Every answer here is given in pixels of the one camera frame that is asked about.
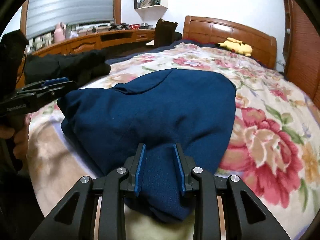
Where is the person's left hand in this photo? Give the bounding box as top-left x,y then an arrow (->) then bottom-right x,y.
1,115 -> 31,160

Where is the dark wooden chair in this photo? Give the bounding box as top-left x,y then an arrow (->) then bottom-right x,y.
146,18 -> 182,48

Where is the navy blue suit jacket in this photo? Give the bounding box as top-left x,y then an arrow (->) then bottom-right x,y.
57,69 -> 236,223

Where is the red basket on desk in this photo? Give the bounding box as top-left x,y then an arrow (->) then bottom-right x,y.
129,24 -> 140,30

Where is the yellow plush toy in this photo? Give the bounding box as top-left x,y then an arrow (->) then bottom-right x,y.
215,37 -> 253,57

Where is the grey window blind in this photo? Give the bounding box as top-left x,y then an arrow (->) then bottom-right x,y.
26,0 -> 114,39

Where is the long wooden desk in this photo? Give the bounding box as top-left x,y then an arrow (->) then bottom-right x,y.
32,29 -> 155,57

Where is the wooden bed headboard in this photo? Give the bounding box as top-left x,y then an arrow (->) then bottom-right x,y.
182,16 -> 277,69

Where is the red louvered wardrobe door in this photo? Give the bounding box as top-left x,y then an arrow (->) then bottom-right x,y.
283,0 -> 319,107

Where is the pink plush toy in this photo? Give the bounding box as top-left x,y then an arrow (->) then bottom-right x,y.
54,22 -> 66,43

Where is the black garment on bed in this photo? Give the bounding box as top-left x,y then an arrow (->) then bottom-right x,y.
24,50 -> 111,87

